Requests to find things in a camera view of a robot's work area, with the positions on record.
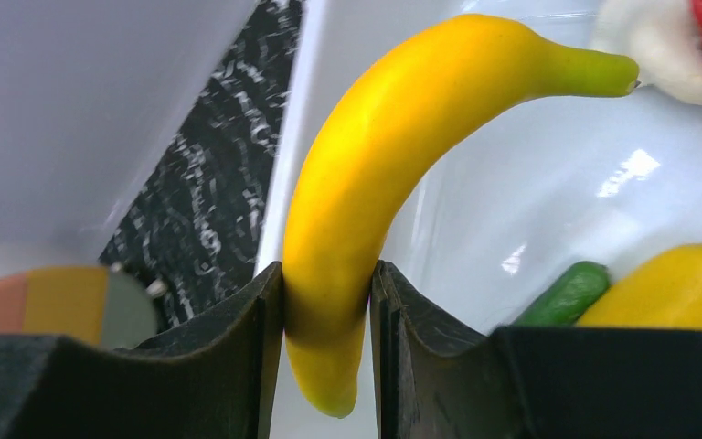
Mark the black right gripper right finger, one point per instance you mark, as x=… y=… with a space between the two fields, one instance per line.
x=438 y=378

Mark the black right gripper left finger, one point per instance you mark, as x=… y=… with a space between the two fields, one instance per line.
x=212 y=377

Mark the long yellow banana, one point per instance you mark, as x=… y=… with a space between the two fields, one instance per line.
x=391 y=126

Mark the white garlic head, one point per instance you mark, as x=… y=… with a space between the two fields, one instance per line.
x=661 y=36

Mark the round pastel drawer cabinet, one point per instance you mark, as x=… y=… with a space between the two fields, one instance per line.
x=90 y=303

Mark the green cucumber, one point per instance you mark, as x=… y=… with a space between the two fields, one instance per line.
x=568 y=298

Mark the yellow mango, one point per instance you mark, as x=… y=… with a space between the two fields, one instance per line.
x=663 y=292

